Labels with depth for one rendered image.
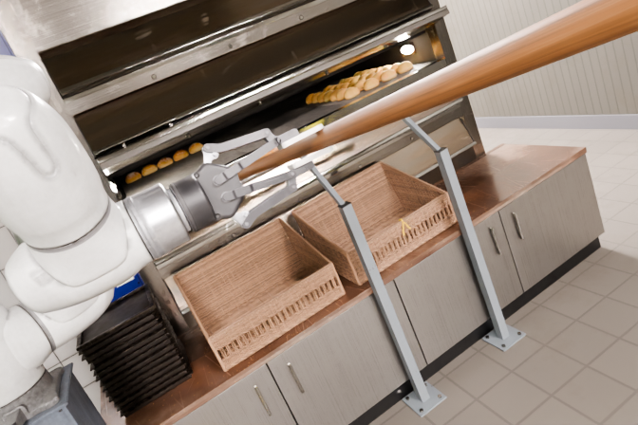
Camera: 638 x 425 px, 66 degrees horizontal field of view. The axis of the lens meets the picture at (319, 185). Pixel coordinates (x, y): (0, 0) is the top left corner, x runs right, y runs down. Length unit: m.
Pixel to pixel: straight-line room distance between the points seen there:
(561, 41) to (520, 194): 2.08
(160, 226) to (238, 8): 1.77
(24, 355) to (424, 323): 1.49
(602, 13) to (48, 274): 0.59
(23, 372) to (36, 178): 0.94
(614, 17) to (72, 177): 0.48
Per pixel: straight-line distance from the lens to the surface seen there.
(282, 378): 1.98
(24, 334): 1.42
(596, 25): 0.34
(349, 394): 2.15
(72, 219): 0.58
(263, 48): 2.35
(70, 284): 0.65
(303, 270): 2.34
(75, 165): 0.56
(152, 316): 1.92
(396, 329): 2.08
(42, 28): 2.23
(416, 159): 2.70
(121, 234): 0.64
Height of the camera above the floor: 1.55
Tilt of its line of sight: 16 degrees down
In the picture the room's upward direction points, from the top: 23 degrees counter-clockwise
